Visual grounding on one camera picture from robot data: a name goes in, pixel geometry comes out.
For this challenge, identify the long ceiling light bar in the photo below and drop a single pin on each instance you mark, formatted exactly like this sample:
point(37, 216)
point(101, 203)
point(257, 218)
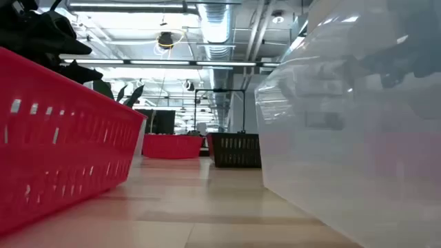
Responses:
point(158, 62)

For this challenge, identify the black hanging ceiling device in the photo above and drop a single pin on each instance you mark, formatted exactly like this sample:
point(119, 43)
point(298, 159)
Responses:
point(165, 39)

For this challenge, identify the red slotted plastic basket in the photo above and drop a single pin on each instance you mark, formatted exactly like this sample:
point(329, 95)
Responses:
point(51, 148)
point(172, 146)

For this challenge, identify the wide ceiling light panel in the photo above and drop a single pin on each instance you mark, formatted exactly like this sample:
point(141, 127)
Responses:
point(131, 5)

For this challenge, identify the dark green plant leaves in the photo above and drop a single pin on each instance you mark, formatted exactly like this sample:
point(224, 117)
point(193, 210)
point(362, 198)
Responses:
point(132, 98)

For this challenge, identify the clear plastic bin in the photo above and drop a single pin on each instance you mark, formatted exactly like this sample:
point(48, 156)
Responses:
point(344, 155)

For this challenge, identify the black slotted plastic basket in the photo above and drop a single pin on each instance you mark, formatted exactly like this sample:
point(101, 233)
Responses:
point(237, 151)

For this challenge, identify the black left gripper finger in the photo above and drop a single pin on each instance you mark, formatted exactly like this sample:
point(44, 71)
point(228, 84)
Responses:
point(65, 41)
point(79, 73)

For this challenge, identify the black monitor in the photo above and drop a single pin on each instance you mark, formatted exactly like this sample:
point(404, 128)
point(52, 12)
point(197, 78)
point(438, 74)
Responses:
point(160, 122)

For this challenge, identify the black metal frame stand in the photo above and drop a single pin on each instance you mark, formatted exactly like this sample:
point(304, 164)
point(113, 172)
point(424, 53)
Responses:
point(195, 110)

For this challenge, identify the silver ceiling duct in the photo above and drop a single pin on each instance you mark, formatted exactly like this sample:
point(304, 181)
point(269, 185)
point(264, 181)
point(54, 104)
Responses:
point(215, 24)

